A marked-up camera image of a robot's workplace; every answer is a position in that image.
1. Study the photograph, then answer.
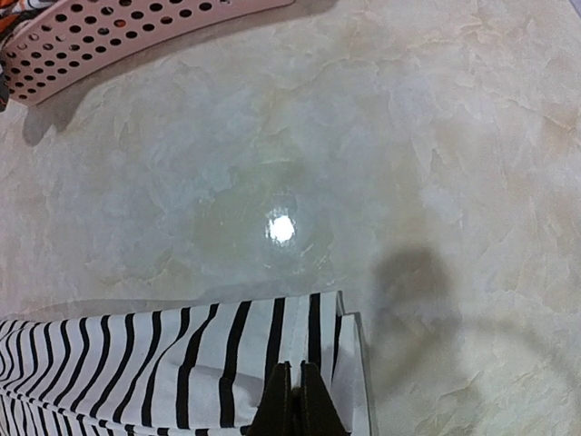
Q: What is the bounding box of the black white striped tank top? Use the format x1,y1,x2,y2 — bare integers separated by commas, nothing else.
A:
1,292,370,435

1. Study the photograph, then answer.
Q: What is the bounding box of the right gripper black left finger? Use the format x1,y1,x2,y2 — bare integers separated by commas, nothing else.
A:
247,362,292,436

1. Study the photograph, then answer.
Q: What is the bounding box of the pink plastic laundry basket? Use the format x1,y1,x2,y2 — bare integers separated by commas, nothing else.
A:
1,0,285,106

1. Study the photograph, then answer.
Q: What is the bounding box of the colourful printed clothes pile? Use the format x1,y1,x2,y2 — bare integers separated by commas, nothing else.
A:
0,0,58,113

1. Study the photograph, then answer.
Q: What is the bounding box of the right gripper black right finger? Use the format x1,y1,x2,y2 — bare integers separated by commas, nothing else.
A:
299,362,350,436

